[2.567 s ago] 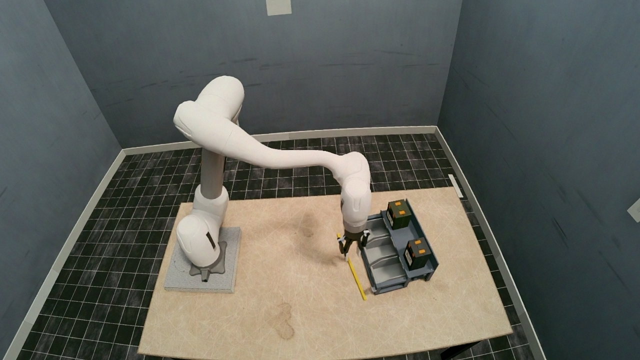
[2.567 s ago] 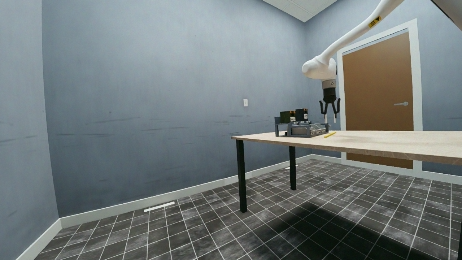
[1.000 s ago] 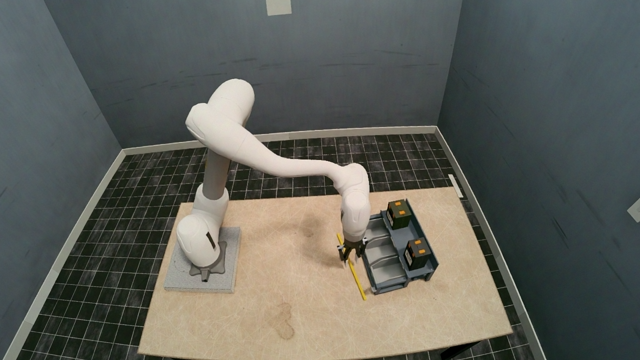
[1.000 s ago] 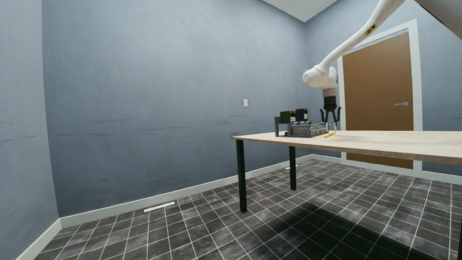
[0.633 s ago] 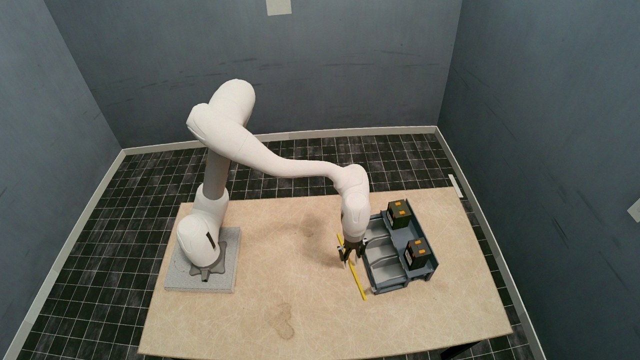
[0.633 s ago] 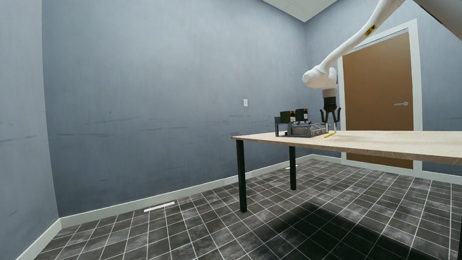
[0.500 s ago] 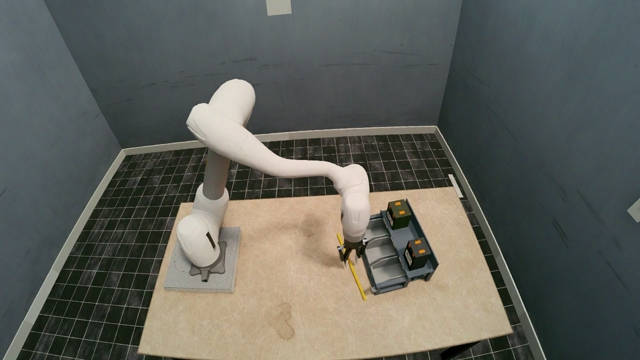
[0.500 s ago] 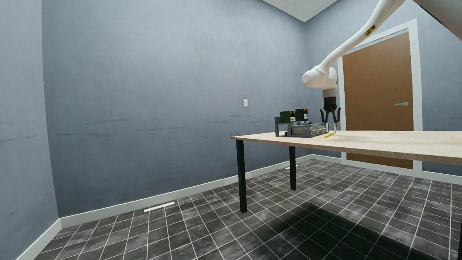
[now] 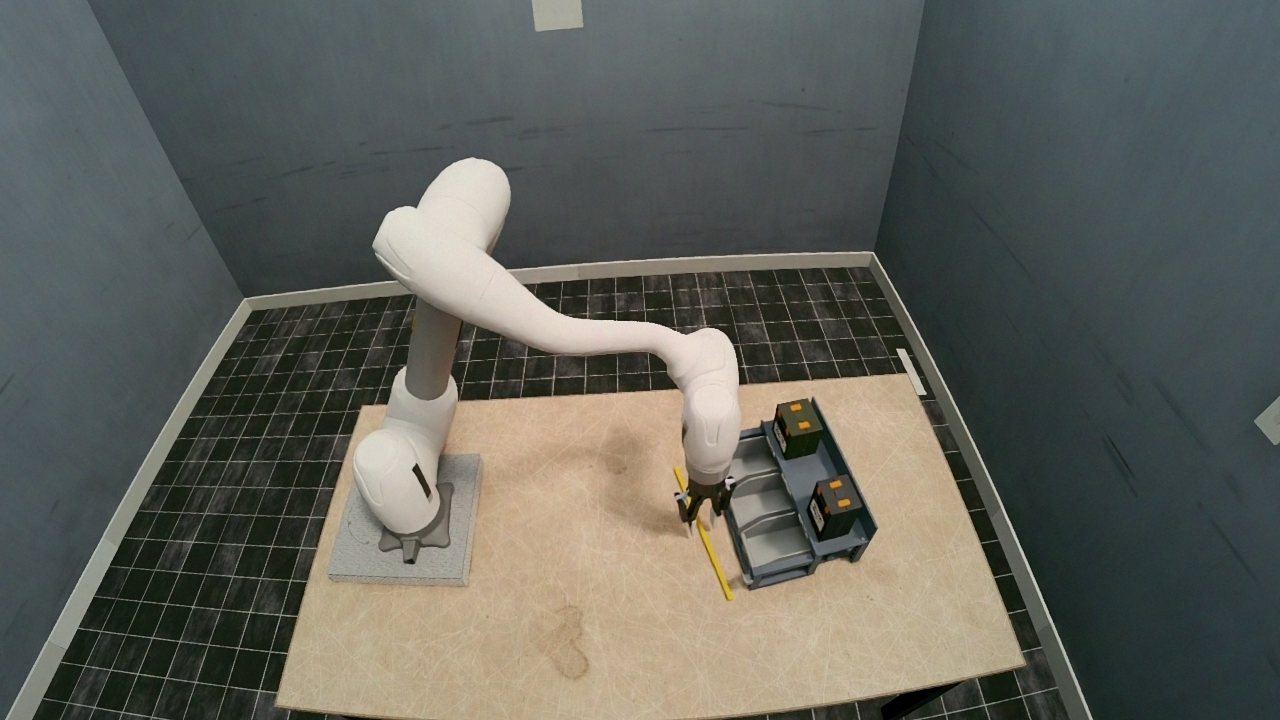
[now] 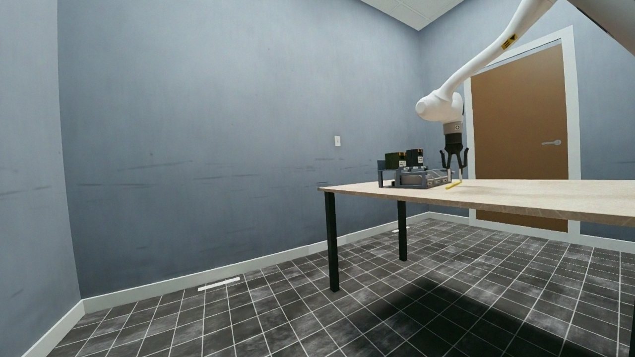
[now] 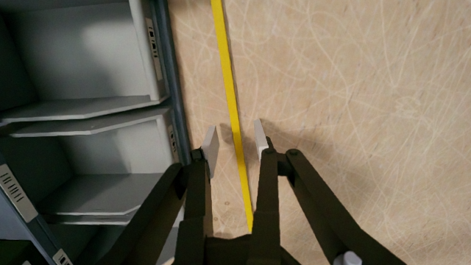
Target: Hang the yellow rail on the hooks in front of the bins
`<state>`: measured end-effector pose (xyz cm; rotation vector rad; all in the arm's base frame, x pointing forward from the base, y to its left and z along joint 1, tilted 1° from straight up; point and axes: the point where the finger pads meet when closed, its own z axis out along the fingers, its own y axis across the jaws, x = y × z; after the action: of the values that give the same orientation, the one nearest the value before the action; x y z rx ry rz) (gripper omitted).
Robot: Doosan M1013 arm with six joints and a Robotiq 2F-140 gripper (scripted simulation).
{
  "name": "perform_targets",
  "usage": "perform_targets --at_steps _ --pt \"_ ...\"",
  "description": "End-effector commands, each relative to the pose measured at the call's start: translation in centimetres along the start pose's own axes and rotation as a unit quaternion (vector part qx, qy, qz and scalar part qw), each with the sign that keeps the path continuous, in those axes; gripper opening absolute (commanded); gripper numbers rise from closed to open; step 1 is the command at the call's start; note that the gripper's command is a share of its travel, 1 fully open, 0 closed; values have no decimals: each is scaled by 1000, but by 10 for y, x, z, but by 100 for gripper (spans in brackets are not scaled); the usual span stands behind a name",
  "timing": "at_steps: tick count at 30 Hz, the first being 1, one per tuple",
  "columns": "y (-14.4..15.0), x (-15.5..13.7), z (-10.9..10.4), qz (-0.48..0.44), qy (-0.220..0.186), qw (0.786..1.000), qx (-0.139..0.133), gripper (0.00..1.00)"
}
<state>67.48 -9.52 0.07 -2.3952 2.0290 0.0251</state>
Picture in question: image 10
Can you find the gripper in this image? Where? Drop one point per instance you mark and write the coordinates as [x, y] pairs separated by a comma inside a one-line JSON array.
[[453, 145]]

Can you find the dark green case with orange latches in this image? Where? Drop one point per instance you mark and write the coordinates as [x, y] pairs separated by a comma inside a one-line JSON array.
[[395, 160]]

